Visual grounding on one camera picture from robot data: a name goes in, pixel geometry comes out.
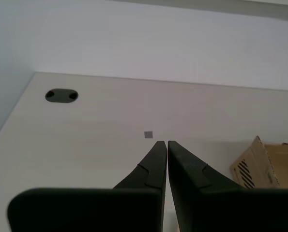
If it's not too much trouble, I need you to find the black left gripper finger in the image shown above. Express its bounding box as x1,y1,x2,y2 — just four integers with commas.
7,140,167,232
167,140,288,232

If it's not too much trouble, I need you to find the open brown cardboard box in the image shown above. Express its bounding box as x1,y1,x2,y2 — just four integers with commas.
230,135,288,189

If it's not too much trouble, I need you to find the dark oval cable grommet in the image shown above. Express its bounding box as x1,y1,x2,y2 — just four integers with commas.
45,88,79,104

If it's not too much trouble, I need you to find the beige wall board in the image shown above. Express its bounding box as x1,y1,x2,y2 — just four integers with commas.
105,0,288,19

